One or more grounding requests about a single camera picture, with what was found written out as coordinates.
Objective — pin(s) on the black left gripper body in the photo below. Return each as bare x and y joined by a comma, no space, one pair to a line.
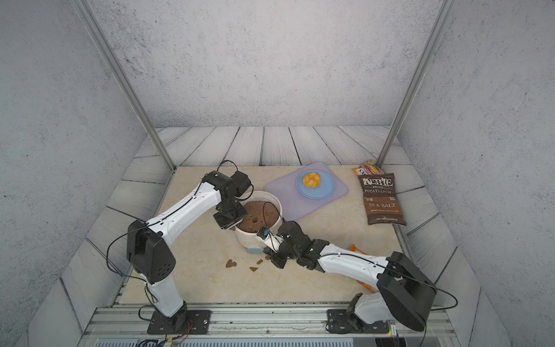
232,215

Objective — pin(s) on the large brown mud flake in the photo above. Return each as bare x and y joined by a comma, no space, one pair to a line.
230,263

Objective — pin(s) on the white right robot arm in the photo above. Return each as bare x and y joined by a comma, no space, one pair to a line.
404,292

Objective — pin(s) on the teal scrub brush white bristles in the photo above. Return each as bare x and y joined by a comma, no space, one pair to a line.
255,250

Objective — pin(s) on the lilac plastic tray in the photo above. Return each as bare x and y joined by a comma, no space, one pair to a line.
298,201

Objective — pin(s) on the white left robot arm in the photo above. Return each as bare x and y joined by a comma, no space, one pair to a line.
148,244

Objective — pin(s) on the white ceramic pot with soil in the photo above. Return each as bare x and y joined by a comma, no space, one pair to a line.
263,210

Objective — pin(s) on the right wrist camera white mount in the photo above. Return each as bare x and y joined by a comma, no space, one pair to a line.
269,239

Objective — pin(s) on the brown Kettle chips bag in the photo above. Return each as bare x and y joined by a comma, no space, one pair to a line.
380,200

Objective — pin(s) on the aluminium left corner post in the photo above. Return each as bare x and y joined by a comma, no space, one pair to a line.
85,13

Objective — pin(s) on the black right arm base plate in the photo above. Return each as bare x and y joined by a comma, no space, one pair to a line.
341,322

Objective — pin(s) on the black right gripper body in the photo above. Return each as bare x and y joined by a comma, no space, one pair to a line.
285,253

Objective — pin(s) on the orange snack packet at back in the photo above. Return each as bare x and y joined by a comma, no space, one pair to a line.
368,169

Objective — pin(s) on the orange pink candy packet front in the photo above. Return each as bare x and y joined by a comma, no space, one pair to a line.
362,276

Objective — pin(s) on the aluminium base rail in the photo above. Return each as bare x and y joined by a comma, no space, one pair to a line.
128,324

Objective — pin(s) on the aluminium right corner post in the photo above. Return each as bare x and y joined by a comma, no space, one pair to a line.
438,28

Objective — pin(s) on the blue round plate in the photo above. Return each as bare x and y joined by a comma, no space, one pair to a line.
324,190

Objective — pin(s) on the aluminium corner post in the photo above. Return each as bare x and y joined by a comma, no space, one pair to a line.
85,13
438,28

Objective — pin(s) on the golden knotted bread roll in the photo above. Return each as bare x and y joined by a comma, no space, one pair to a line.
311,180

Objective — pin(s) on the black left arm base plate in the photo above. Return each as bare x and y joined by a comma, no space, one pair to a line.
184,322

